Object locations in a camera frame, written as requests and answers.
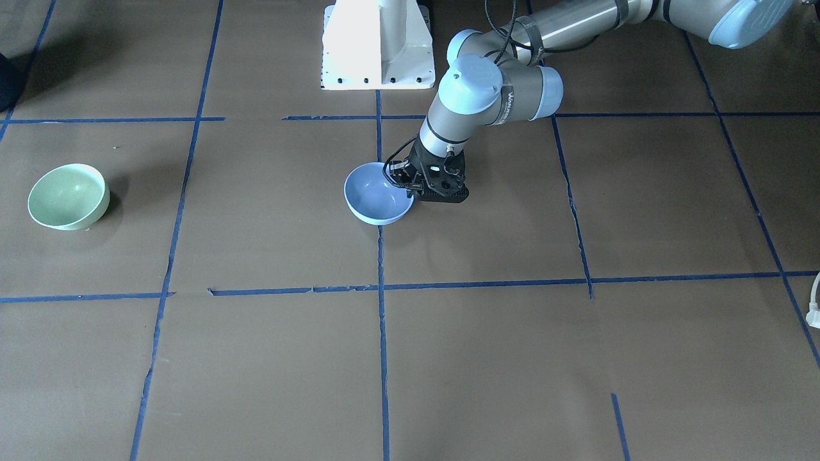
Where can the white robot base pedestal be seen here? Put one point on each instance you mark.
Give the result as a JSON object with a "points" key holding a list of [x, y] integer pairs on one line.
{"points": [[377, 45]]}

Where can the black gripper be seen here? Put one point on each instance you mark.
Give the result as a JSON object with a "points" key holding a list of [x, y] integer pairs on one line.
{"points": [[419, 161]]}

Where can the white power plug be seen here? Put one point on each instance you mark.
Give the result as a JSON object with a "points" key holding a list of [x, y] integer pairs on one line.
{"points": [[813, 318]]}

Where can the dark object at edge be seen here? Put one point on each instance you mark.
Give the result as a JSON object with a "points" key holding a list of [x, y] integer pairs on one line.
{"points": [[12, 83]]}

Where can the blue bowl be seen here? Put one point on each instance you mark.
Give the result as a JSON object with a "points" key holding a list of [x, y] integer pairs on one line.
{"points": [[372, 198]]}

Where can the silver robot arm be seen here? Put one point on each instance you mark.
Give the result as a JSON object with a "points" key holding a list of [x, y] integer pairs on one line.
{"points": [[497, 77]]}

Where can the green bowl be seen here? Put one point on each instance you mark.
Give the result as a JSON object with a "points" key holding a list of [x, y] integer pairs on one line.
{"points": [[71, 197]]}

